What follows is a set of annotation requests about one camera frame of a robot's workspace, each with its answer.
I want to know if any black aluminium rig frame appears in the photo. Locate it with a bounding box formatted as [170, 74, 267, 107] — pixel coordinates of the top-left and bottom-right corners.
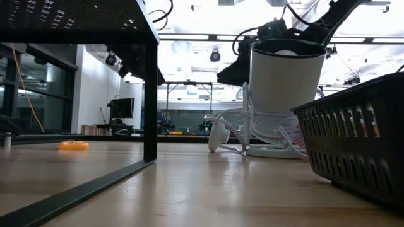
[0, 134, 263, 145]

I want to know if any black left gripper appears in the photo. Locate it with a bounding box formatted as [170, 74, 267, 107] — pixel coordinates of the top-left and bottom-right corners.
[106, 43, 167, 86]

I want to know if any black mesh tray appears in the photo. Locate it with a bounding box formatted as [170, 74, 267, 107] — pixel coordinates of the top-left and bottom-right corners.
[290, 71, 404, 211]

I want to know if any black perforated metal riser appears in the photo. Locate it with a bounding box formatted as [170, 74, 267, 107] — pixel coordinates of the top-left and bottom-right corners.
[0, 0, 160, 227]

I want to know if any orange spiral coil keychain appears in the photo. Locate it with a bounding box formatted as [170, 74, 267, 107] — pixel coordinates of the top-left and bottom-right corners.
[59, 141, 90, 151]

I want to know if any yellow extension cable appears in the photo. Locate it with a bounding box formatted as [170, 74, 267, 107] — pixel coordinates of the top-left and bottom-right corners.
[10, 42, 45, 134]

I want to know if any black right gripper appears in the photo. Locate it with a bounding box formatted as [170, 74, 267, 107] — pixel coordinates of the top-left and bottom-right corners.
[216, 35, 254, 88]

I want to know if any black desk monitor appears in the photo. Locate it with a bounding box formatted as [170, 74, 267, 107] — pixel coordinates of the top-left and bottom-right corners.
[107, 96, 136, 120]

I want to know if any black distant table frame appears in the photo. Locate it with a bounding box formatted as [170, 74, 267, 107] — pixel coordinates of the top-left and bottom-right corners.
[165, 81, 213, 115]

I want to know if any white power cable with plug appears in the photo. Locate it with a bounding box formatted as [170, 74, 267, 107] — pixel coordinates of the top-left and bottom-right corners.
[203, 108, 309, 158]

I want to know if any white desk lamp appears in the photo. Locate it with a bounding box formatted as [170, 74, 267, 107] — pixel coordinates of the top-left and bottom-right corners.
[242, 39, 328, 160]

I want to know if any black window frame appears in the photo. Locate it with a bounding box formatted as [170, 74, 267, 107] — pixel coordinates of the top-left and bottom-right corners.
[0, 42, 79, 135]

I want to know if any wooden crate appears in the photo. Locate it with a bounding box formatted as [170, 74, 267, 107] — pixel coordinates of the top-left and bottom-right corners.
[81, 124, 110, 136]

